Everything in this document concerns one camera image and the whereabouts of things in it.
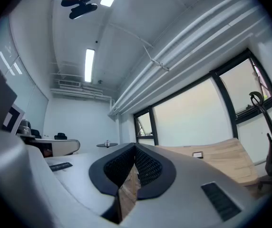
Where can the white air vent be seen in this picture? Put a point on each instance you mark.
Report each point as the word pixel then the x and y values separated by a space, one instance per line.
pixel 69 83

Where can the white ceiling pipe run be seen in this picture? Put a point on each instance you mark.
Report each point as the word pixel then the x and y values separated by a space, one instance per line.
pixel 174 49

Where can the round black side table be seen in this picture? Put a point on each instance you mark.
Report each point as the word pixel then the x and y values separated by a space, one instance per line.
pixel 101 145

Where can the white curved desk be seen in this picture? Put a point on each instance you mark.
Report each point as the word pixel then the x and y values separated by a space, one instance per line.
pixel 62 146

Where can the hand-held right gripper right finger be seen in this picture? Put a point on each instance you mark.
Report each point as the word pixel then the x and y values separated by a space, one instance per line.
pixel 186 193

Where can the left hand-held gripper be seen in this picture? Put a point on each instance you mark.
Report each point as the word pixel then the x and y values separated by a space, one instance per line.
pixel 10 163

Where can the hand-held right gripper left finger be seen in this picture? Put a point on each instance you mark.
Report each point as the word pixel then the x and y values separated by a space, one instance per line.
pixel 79 174

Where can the black head-mounted camera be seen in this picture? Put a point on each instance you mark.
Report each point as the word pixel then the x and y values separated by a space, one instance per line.
pixel 82 9

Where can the black framed tilting window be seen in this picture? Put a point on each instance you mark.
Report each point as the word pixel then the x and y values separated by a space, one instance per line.
pixel 145 123
pixel 240 87

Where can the large frosted window pane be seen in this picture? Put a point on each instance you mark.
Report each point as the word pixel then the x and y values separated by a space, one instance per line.
pixel 190 113

